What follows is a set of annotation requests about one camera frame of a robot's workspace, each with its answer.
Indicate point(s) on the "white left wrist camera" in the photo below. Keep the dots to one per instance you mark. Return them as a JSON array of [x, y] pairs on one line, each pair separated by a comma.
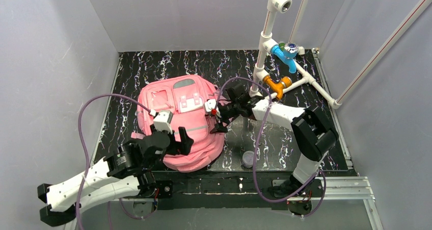
[[161, 121]]

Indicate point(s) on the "white wall conduit pipe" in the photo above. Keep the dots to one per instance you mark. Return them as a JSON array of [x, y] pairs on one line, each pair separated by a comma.
[[413, 15]]

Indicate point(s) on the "white PVC pipe frame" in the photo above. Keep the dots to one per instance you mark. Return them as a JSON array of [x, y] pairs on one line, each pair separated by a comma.
[[266, 43]]

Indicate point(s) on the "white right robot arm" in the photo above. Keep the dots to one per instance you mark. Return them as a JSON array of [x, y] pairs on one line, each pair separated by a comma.
[[313, 131]]

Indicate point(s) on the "orange pipe fitting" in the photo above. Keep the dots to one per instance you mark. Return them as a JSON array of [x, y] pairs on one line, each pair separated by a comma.
[[278, 87]]

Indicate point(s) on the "pink student backpack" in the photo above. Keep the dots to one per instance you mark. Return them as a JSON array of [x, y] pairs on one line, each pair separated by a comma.
[[185, 96]]

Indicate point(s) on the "blue pipe valve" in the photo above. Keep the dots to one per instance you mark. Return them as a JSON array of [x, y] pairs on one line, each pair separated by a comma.
[[286, 52]]

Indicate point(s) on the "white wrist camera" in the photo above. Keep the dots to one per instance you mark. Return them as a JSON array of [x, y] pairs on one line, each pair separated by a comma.
[[211, 107], [161, 121]]

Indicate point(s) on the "aluminium frame rail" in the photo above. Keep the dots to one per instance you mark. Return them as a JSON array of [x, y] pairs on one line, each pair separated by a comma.
[[348, 188]]

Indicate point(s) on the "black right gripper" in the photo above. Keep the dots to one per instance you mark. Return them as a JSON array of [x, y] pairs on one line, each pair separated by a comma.
[[223, 112]]

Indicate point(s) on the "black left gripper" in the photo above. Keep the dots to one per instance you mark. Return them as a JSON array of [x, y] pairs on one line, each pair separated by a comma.
[[177, 145]]

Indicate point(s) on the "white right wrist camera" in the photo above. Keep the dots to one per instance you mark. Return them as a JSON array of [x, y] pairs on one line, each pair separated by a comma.
[[211, 107]]

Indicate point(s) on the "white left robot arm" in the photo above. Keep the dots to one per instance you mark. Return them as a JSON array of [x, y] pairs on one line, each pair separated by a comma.
[[123, 173]]

